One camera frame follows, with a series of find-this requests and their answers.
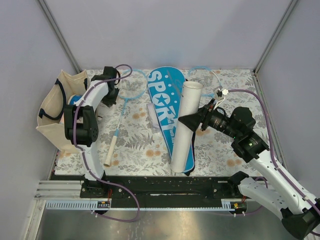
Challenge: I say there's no clear plastic grip box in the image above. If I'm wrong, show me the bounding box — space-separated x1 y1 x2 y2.
146 103 161 134

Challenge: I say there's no blue can in bag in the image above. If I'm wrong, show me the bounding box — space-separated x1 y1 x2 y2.
67 94 82 105

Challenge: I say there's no white slotted cable duct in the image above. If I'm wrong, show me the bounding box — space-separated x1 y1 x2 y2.
45 199 242 212

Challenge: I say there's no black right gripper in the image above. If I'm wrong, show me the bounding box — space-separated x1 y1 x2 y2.
178 98 241 140

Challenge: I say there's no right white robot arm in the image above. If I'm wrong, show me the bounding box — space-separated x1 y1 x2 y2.
178 101 320 240

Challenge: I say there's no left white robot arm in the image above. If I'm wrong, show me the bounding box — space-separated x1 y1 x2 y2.
64 66 121 198

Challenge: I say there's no blue racket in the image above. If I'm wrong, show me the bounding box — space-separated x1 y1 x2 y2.
103 69 147 167
187 66 222 98

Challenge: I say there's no blue racket left side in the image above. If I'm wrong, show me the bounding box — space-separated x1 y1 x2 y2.
103 69 147 167

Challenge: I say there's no blue badminton racket cover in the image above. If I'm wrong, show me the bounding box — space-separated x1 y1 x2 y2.
147 66 195 176

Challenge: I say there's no blue racket right side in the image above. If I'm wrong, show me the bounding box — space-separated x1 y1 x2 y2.
187 66 222 98

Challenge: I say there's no white shuttlecock tube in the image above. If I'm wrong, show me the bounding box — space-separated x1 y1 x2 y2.
170 81 203 173

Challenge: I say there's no cream canvas tote bag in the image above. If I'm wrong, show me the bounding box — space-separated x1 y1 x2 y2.
36 71 91 154

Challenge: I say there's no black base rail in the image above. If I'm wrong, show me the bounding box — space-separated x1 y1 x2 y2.
95 176 242 207

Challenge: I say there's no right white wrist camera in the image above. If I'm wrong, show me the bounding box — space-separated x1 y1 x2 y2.
214 85 229 109

